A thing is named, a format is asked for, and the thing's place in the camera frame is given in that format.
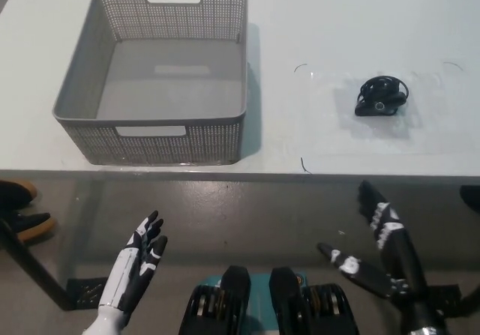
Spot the grey perforated plastic basket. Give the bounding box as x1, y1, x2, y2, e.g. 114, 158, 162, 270
52, 0, 249, 166

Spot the black table foot plate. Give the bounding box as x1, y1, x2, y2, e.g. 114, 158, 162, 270
66, 277, 110, 310
423, 283, 461, 310

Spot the black ribbed robot body block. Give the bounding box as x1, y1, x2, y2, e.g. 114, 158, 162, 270
268, 266, 362, 335
178, 265, 251, 335

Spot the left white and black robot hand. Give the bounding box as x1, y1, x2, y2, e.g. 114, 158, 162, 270
97, 210, 169, 316

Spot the black shoe with tan sole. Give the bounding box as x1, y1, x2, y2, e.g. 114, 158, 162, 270
8, 211, 58, 244
0, 179, 39, 211

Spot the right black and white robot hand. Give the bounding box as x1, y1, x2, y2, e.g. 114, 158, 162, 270
317, 180, 429, 307

